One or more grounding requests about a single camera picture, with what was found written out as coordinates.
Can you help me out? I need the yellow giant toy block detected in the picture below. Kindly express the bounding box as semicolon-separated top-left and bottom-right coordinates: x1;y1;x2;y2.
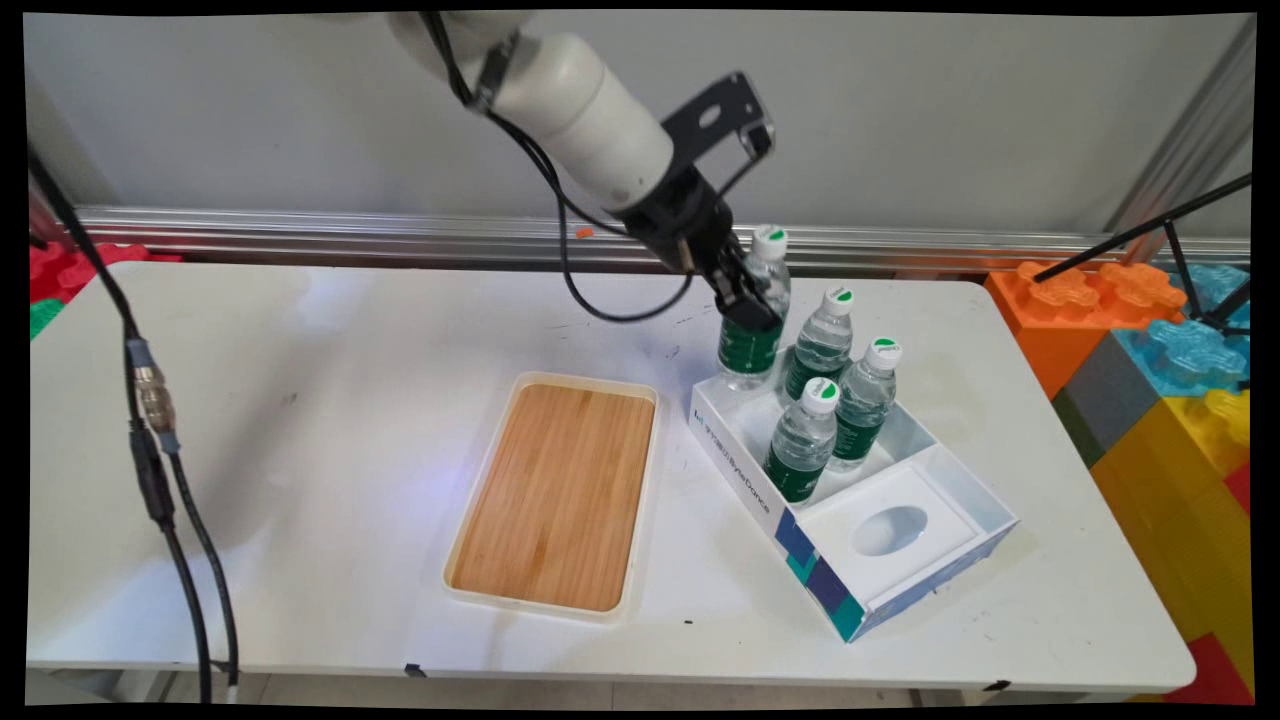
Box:
1089;389;1255;693

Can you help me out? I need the thin black cable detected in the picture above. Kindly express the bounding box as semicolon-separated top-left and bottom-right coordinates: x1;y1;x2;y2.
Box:
165;445;242;701

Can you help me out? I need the water bottle green label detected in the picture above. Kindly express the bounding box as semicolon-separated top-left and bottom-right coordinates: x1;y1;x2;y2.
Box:
830;337;904;473
716;224;793;392
783;286;856;403
762;377;841;505

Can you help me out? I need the black tripod stand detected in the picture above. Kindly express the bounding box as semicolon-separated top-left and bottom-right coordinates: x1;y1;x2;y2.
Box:
1033;176;1253;339

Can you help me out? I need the orange giant toy block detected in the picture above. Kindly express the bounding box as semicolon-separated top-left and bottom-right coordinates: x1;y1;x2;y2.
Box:
984;261;1189;401

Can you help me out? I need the red giant toy block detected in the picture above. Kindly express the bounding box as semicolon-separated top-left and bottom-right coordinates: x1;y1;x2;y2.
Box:
1158;634;1255;707
29;241;183;305

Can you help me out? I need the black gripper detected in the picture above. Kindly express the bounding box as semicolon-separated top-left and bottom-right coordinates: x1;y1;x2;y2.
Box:
612;168;786;334

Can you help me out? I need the aluminium frame rail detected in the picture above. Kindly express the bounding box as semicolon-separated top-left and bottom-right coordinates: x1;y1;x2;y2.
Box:
75;206;1251;277

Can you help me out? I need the black grey wrist camera mount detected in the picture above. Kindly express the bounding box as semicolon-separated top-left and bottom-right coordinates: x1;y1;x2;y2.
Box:
659;71;777;193

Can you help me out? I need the blue giant toy block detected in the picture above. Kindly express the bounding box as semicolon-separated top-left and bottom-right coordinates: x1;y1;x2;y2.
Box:
1110;264;1252;401

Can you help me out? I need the black cable with metal connector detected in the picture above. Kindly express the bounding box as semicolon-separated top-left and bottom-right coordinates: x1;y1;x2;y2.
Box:
28;145;214;705

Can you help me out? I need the aluminium frame post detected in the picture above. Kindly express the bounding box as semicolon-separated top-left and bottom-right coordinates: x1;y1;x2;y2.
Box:
1108;18;1257;241

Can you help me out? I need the grey giant toy block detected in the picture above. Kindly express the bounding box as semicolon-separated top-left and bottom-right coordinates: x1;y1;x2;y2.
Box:
1051;334;1163;469

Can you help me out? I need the white cardboard box blue print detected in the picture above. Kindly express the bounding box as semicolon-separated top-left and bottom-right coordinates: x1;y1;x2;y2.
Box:
689;370;1021;644

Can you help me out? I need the white insert with oval hole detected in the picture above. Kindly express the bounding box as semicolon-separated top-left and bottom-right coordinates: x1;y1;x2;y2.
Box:
799;464;983;607

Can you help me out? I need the white tray with wooden base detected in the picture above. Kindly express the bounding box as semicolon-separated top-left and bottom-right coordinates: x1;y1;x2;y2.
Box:
443;372;662;623

